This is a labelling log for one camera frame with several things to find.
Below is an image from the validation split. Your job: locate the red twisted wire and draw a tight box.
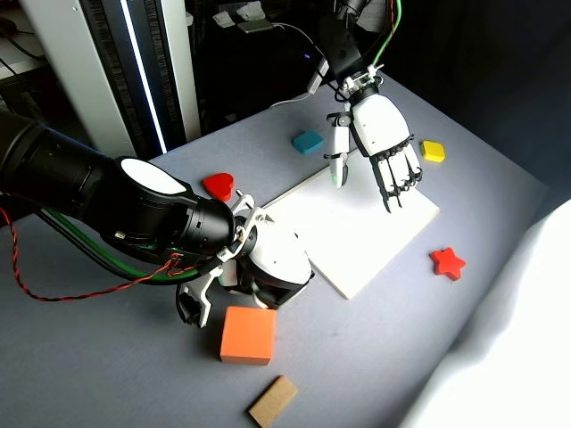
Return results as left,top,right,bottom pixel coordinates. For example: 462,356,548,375
0,205,197,303

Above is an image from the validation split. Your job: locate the yellow square block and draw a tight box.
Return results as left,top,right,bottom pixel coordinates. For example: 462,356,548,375
420,139,447,164

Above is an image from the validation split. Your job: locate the red star block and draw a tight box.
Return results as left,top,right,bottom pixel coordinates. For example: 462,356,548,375
428,247,468,283

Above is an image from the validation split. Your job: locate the white cable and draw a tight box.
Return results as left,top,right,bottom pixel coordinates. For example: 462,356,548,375
269,91,313,110

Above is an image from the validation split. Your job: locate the grey thin cable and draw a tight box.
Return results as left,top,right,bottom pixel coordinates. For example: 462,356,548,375
271,21,329,62

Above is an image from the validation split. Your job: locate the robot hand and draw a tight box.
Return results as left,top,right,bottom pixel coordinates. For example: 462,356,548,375
220,225,316,311
324,91,424,214

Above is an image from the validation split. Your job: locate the white adapter box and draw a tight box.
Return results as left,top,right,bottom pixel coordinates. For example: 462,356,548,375
306,57,331,95

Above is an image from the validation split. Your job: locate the large white crumpled object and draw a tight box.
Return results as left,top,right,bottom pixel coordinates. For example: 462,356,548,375
236,1,265,21

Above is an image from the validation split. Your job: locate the silver flat device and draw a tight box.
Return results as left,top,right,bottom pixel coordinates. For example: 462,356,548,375
236,18,276,35

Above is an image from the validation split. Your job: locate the wooden rectangular block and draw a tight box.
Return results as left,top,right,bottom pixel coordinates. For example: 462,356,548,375
247,374,299,428

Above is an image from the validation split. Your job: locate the green cable of arm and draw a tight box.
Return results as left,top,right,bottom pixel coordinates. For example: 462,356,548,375
37,207,211,284
372,0,402,68

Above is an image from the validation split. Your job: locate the grey metal column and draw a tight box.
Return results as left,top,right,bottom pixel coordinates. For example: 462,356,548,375
20,0,202,157

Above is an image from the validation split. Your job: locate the teal square block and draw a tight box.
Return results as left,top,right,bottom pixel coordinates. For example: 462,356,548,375
292,129,325,156

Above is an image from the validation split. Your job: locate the white cutting board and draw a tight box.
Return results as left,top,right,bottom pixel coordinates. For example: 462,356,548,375
261,149,442,300

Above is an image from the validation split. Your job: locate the orange cube block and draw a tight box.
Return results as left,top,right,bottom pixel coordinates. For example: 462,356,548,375
219,305,277,366

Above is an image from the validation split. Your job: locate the blurred white robot shell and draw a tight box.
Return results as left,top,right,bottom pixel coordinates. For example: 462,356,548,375
399,207,571,428

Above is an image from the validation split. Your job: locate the grey table cloth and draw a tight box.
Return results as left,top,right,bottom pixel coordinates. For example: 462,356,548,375
0,70,550,428

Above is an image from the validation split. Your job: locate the red heart block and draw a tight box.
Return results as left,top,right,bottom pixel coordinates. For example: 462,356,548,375
203,172,236,202

